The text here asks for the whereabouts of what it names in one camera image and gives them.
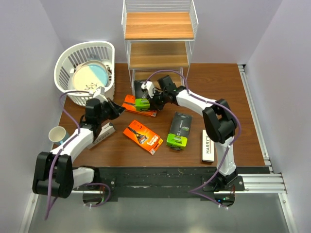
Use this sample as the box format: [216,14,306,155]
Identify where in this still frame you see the aluminium rail frame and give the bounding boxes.
[19,64,298,233]

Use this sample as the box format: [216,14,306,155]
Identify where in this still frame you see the grey Harry's box left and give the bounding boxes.
[87,122,116,150]

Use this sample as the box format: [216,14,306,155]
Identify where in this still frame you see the cream paper cup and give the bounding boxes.
[48,126,69,146]

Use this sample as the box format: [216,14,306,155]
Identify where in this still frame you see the orange Gillette razor pack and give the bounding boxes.
[123,120,163,155]
[122,95,157,117]

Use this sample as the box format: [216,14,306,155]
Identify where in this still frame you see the cream and blue plate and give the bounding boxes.
[72,60,109,91]

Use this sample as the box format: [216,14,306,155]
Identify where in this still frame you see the white wire wooden shelf unit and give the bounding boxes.
[121,0,199,86]

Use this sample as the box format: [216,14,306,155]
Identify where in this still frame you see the white plastic laundry basket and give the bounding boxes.
[54,41,115,106]

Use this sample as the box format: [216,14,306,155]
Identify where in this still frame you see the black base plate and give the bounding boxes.
[70,166,271,202]

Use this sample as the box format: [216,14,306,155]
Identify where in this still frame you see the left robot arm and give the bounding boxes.
[32,98,125,199]

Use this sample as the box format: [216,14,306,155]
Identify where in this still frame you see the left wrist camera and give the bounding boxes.
[89,86,107,102]

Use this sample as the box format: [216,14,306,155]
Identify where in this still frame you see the green black razor box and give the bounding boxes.
[166,112,192,151]
[134,80,150,112]

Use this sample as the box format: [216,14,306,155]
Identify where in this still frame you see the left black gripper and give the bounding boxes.
[97,98,125,124]

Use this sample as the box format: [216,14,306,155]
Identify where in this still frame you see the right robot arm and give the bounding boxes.
[141,75,241,192]

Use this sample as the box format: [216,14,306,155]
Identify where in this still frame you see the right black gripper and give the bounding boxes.
[146,89,168,112]

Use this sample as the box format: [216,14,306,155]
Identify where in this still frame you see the white Harry's box right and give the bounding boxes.
[202,130,215,163]

